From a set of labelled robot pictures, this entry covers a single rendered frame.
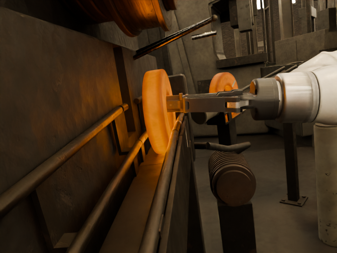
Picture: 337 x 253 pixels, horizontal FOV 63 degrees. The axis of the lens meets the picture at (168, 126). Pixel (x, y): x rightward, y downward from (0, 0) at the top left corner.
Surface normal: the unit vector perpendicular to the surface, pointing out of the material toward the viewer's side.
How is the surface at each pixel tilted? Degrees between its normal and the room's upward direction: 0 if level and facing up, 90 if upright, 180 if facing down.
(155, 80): 39
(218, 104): 89
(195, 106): 89
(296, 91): 71
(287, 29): 90
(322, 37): 90
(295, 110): 113
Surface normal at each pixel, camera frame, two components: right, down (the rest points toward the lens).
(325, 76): -0.29, -0.61
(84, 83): 0.98, -0.12
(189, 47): -0.34, 0.22
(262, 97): -0.11, 0.00
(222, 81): 0.75, 0.01
